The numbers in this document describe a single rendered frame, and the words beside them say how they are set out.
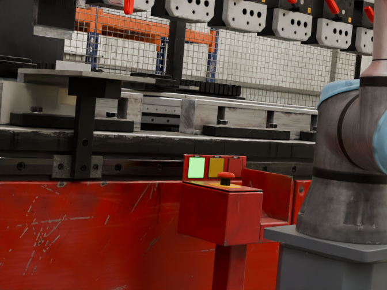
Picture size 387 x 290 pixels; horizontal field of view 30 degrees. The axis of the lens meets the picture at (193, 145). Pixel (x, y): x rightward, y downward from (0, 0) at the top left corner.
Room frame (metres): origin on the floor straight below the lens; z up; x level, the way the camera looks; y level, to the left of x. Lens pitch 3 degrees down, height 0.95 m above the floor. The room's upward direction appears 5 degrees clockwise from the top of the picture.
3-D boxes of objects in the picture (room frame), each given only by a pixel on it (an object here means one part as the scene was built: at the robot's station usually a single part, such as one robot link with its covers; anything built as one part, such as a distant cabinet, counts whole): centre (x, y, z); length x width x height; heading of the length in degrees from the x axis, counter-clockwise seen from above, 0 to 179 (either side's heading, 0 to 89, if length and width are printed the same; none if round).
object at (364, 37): (2.44, -0.54, 1.26); 0.15 x 0.09 x 0.17; 131
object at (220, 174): (1.60, -0.08, 0.79); 0.04 x 0.04 x 0.04
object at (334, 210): (1.09, -0.24, 0.82); 0.15 x 0.15 x 0.10
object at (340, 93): (1.08, -0.24, 0.94); 0.13 x 0.12 x 0.14; 14
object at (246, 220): (1.64, -0.11, 0.75); 0.20 x 0.16 x 0.18; 131
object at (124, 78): (1.56, 0.24, 1.00); 0.26 x 0.18 x 0.01; 41
